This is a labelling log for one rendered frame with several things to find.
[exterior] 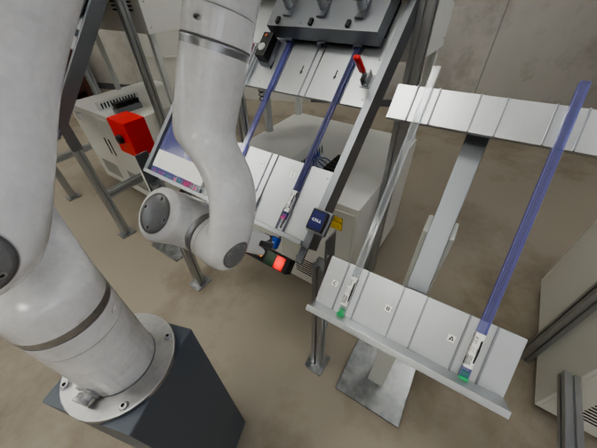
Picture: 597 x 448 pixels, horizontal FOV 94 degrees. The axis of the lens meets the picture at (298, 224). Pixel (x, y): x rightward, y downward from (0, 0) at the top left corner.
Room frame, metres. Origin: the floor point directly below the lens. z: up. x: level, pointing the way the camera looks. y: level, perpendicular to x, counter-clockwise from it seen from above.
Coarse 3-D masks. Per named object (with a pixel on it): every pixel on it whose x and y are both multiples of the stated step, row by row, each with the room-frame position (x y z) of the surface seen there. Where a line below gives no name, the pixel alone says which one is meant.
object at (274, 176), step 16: (240, 144) 0.79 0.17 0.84; (256, 160) 0.73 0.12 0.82; (272, 160) 0.71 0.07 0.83; (288, 160) 0.69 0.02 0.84; (256, 176) 0.69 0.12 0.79; (272, 176) 0.67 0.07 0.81; (288, 176) 0.65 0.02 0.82; (320, 176) 0.61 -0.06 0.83; (256, 192) 0.65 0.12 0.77; (272, 192) 0.63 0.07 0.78; (288, 192) 0.61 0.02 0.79; (304, 192) 0.60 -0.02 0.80; (320, 192) 0.58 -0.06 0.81; (256, 208) 0.61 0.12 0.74; (272, 208) 0.59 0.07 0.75; (304, 208) 0.56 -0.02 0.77; (272, 224) 0.56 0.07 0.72; (288, 224) 0.54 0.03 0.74; (304, 224) 0.53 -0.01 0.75
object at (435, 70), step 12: (432, 72) 0.57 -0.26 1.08; (432, 84) 0.55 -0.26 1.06; (420, 108) 0.53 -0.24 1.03; (420, 120) 0.52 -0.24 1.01; (408, 132) 0.50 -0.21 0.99; (408, 144) 0.49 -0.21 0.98; (396, 168) 0.46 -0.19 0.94; (396, 180) 0.44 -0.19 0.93; (384, 192) 0.43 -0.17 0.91; (384, 204) 0.41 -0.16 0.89; (372, 228) 0.39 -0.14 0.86; (372, 240) 0.37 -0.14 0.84; (360, 264) 0.34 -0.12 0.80
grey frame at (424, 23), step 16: (432, 0) 0.87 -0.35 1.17; (416, 16) 0.89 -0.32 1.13; (432, 16) 0.86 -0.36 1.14; (416, 32) 0.88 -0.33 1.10; (416, 48) 0.88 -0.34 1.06; (416, 64) 0.87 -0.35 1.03; (416, 80) 0.86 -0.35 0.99; (240, 112) 1.30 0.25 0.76; (240, 128) 1.31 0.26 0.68; (400, 128) 0.88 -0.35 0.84; (400, 144) 0.87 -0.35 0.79; (384, 176) 0.88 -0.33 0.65; (384, 224) 0.88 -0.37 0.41; (192, 256) 0.91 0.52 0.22; (368, 256) 0.88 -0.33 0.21; (192, 272) 0.90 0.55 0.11; (320, 272) 0.46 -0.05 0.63; (320, 320) 0.46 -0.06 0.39; (320, 336) 0.46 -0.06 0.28; (320, 352) 0.46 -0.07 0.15
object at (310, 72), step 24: (264, 0) 1.17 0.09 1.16; (264, 24) 1.09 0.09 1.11; (312, 48) 0.93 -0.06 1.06; (336, 48) 0.89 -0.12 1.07; (384, 48) 0.82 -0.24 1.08; (264, 72) 0.95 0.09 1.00; (288, 72) 0.91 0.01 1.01; (312, 72) 0.87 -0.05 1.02; (336, 72) 0.83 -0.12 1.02; (312, 96) 0.81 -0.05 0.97; (360, 96) 0.74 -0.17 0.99
